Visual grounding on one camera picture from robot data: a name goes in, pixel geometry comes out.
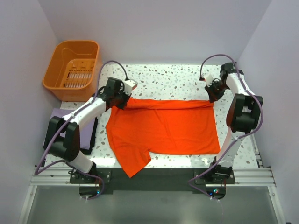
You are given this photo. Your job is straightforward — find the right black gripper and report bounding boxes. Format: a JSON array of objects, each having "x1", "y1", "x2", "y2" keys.
[{"x1": 205, "y1": 80, "x2": 229, "y2": 103}]

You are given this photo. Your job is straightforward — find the orange t shirt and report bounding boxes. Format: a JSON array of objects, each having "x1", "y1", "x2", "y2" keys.
[{"x1": 106, "y1": 98, "x2": 220, "y2": 178}]

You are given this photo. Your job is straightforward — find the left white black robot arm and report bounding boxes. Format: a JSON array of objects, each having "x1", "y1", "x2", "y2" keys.
[{"x1": 43, "y1": 77, "x2": 137, "y2": 183}]

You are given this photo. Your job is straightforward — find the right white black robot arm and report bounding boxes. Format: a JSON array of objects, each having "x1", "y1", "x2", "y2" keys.
[{"x1": 200, "y1": 63, "x2": 263, "y2": 184}]

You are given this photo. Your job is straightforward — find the folded lavender t shirt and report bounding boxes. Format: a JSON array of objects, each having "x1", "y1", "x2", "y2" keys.
[{"x1": 50, "y1": 108, "x2": 98, "y2": 154}]

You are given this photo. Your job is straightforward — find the orange plastic basket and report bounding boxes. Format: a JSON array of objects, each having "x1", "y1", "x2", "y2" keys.
[{"x1": 43, "y1": 40, "x2": 102, "y2": 102}]

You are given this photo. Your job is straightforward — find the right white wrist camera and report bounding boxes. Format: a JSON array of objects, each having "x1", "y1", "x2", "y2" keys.
[{"x1": 202, "y1": 74, "x2": 214, "y2": 86}]

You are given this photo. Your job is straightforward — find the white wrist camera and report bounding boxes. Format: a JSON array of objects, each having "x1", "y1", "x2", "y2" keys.
[
  {"x1": 202, "y1": 74, "x2": 214, "y2": 86},
  {"x1": 123, "y1": 80, "x2": 138, "y2": 95}
]

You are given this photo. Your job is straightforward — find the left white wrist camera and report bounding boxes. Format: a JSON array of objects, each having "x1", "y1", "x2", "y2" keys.
[{"x1": 123, "y1": 80, "x2": 138, "y2": 95}]

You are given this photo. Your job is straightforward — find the aluminium table edge rail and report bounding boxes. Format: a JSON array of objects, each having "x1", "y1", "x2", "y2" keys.
[{"x1": 228, "y1": 61, "x2": 264, "y2": 168}]

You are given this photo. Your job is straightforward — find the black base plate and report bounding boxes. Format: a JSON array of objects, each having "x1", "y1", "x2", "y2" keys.
[{"x1": 68, "y1": 166, "x2": 236, "y2": 199}]

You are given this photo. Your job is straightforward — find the aluminium front rail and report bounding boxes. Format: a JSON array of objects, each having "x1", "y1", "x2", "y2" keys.
[{"x1": 30, "y1": 167, "x2": 276, "y2": 187}]

